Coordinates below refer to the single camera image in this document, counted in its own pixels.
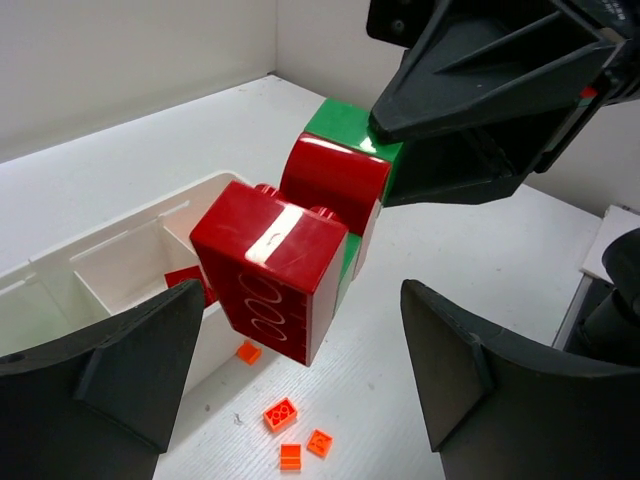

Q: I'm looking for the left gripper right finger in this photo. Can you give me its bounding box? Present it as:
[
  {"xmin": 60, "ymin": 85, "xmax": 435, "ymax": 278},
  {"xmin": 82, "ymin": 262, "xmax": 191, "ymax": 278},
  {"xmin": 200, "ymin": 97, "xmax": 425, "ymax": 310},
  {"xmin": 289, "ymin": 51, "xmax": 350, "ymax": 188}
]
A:
[{"xmin": 401, "ymin": 280, "xmax": 639, "ymax": 479}]

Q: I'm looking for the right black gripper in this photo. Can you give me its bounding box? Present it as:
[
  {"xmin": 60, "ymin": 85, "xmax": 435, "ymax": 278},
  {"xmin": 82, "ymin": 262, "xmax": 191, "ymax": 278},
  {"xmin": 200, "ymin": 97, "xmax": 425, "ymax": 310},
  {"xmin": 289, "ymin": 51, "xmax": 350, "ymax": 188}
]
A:
[{"xmin": 366, "ymin": 1, "xmax": 639, "ymax": 207}]

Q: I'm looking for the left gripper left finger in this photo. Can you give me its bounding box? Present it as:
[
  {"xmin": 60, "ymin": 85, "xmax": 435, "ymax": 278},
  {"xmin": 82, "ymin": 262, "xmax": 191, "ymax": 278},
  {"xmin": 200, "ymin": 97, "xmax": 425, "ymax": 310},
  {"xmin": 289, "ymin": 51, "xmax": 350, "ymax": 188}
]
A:
[{"xmin": 1, "ymin": 280, "xmax": 204, "ymax": 479}]

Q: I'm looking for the small green duplo brick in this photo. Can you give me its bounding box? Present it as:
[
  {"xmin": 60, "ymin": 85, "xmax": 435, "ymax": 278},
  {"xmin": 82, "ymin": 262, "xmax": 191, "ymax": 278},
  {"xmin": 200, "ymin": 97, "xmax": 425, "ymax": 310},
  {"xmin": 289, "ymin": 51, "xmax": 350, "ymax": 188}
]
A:
[{"xmin": 300, "ymin": 98, "xmax": 405, "ymax": 304}]

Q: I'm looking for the red curved duplo brick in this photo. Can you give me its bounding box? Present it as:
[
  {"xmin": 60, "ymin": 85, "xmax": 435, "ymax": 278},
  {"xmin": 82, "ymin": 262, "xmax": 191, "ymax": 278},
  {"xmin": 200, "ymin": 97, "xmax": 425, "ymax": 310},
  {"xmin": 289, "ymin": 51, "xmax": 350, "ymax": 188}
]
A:
[{"xmin": 278, "ymin": 131, "xmax": 392, "ymax": 279}]

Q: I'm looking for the white three-compartment plastic bin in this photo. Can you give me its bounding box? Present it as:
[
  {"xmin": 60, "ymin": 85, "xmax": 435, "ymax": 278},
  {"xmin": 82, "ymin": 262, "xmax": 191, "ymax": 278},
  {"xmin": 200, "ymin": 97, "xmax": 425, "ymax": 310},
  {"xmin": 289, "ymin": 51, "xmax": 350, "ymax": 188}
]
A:
[{"xmin": 1, "ymin": 171, "xmax": 238, "ymax": 366}]

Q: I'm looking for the small orange lego brick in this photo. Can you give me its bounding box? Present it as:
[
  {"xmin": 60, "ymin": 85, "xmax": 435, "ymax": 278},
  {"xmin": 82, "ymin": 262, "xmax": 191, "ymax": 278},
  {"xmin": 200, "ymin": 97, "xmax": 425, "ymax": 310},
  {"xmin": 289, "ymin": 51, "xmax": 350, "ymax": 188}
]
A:
[
  {"xmin": 236, "ymin": 340, "xmax": 262, "ymax": 365},
  {"xmin": 279, "ymin": 443, "xmax": 302, "ymax": 471},
  {"xmin": 263, "ymin": 397, "xmax": 298, "ymax": 433},
  {"xmin": 306, "ymin": 429, "xmax": 333, "ymax": 459}
]

